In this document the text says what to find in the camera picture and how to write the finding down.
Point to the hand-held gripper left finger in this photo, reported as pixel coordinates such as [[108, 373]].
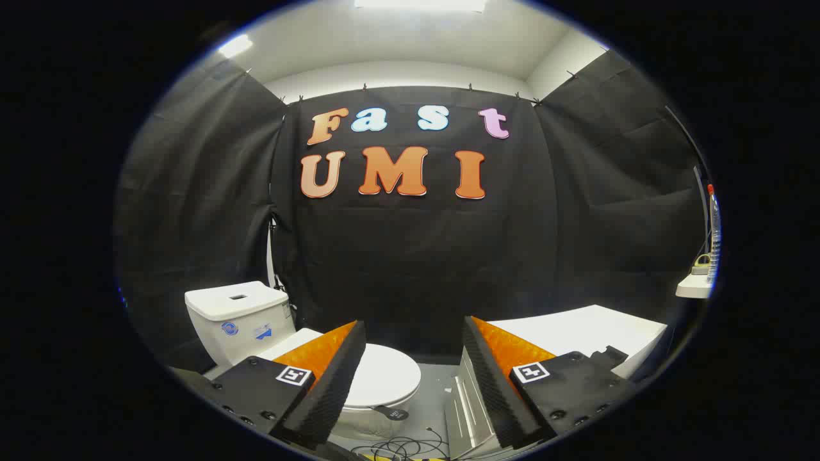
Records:
[[333, 384]]

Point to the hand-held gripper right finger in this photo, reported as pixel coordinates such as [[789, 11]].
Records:
[[496, 390]]

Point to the white toilet lid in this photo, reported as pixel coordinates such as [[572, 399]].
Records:
[[384, 378]]

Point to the white toilet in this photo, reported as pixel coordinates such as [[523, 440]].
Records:
[[237, 314]]

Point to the small black round tag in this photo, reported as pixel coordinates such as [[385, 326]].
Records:
[[392, 413]]

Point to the white drawer cabinet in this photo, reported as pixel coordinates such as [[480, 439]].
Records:
[[589, 333]]

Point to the black backdrop cloth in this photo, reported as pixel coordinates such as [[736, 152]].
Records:
[[416, 256]]

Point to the yellow-green small object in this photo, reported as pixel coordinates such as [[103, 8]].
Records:
[[701, 262]]

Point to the ceiling light panel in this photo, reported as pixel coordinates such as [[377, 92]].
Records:
[[235, 45], [419, 4]]

